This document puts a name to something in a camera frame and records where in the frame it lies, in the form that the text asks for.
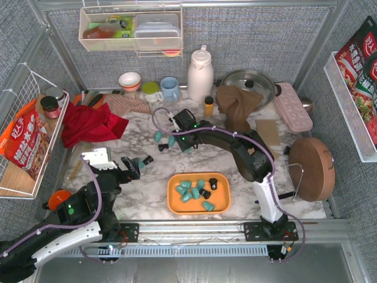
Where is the black coffee capsule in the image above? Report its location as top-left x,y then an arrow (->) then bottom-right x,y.
158,144 -> 169,152
143,156 -> 154,165
199,189 -> 211,199
209,178 -> 218,190

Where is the brown cloth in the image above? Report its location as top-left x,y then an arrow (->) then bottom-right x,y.
216,85 -> 263,132

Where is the orange plastic tray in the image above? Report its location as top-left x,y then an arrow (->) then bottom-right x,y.
167,172 -> 231,215

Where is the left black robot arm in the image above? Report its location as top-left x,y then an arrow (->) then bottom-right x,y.
1,157 -> 140,282

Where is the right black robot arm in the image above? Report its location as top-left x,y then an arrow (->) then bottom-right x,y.
168,108 -> 288,239

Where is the orange spice bottle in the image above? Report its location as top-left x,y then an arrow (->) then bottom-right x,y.
204,96 -> 214,117

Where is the blue mug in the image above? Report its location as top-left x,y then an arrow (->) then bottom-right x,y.
160,77 -> 181,102

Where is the white thermos jug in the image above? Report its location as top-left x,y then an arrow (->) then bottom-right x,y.
187,45 -> 214,103

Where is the green lid white cup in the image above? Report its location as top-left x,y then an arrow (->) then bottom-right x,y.
142,81 -> 163,103

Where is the orange cup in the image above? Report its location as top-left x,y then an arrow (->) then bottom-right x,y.
48,189 -> 71,211

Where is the striped beige cloth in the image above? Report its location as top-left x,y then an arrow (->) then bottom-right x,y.
104,94 -> 152,117

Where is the red cloth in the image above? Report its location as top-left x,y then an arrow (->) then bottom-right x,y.
61,103 -> 129,149

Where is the white orange striped bowl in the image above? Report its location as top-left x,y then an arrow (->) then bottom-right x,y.
118,72 -> 141,92

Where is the steel pot with lid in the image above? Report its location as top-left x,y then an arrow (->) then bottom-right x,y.
218,70 -> 282,112

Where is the clear plastic food container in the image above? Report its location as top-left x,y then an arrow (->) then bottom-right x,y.
134,13 -> 181,51

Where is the red snack bag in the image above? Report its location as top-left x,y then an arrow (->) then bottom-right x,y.
1,99 -> 50,180

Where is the red lid glass jar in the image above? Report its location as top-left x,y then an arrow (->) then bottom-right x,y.
40,96 -> 61,119

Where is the silver lid glass jar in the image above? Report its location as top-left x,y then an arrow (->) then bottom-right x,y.
46,87 -> 65,101

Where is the black small lid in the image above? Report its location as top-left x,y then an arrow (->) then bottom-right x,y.
283,146 -> 290,155

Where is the pink egg tray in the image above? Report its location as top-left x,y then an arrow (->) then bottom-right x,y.
273,83 -> 313,133

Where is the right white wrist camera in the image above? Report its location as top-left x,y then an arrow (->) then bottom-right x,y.
169,117 -> 180,132

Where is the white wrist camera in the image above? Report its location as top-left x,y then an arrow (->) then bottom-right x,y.
81,147 -> 117,170
169,117 -> 180,132

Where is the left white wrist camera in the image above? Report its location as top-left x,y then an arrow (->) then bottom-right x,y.
81,147 -> 117,170

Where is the cream wall shelf basket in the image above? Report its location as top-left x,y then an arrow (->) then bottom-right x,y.
78,4 -> 183,57

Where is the white wire wall basket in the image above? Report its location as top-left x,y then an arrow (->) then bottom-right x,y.
1,64 -> 70,199

